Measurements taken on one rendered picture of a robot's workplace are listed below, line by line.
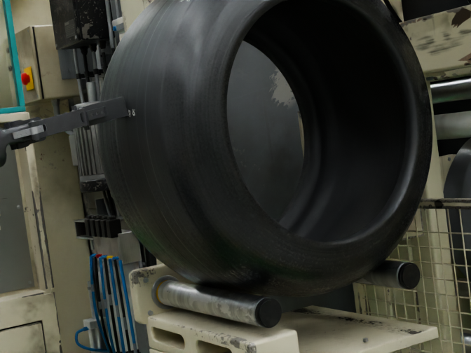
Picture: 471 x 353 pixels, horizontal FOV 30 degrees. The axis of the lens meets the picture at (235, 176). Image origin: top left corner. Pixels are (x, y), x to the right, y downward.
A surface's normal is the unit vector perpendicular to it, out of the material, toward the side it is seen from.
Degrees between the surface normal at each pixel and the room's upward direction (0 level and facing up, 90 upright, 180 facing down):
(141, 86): 72
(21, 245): 90
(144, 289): 90
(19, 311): 90
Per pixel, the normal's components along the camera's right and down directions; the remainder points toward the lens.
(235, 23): 0.44, -0.18
